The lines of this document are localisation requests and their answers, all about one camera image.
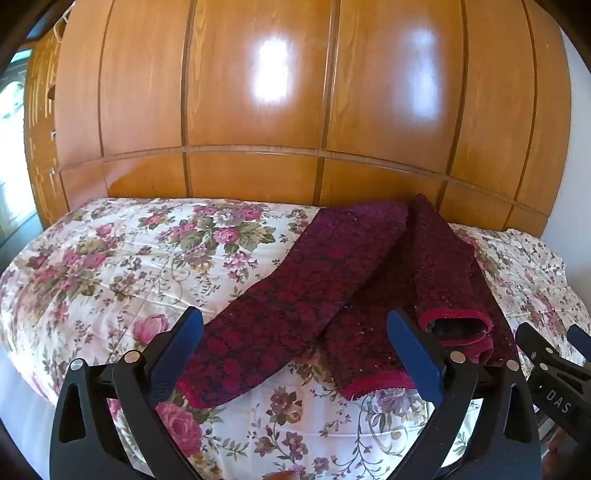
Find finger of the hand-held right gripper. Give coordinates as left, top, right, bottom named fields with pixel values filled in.
left=515, top=322, right=561, bottom=374
left=567, top=324, right=591, bottom=363

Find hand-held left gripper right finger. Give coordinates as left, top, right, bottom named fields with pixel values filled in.
left=387, top=308, right=542, bottom=480

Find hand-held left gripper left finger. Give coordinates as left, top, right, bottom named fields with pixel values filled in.
left=48, top=306, right=206, bottom=480

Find dark red floral knit pants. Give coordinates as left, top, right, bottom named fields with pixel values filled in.
left=178, top=193, right=520, bottom=409

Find floral bedspread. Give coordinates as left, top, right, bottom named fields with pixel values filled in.
left=0, top=198, right=591, bottom=480

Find window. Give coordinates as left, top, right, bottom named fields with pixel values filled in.
left=0, top=48, right=49, bottom=252

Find wooden wardrobe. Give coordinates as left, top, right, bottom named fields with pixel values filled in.
left=23, top=0, right=573, bottom=236

